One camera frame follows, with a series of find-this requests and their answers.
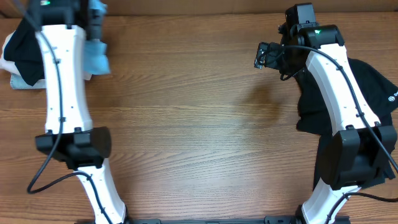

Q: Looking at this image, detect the folded beige garment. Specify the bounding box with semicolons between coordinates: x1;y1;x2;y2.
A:
0;32;93;82

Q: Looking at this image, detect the folded light denim garment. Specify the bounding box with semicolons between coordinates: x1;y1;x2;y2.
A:
10;73;46;90

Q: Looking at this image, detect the black t-shirt with logo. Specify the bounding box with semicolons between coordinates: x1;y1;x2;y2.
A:
296;52;397;190

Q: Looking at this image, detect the folded black garment on pile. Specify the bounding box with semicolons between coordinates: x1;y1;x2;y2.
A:
4;19;44;86

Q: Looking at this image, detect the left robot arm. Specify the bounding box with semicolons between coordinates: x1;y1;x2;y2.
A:
25;1;131;223

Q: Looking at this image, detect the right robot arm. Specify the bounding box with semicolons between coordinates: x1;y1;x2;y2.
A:
254;23;397;223

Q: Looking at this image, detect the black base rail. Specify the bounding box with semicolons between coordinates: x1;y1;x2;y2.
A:
74;215;351;224

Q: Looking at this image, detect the light blue printed t-shirt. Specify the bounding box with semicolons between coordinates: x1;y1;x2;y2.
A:
83;4;110;80

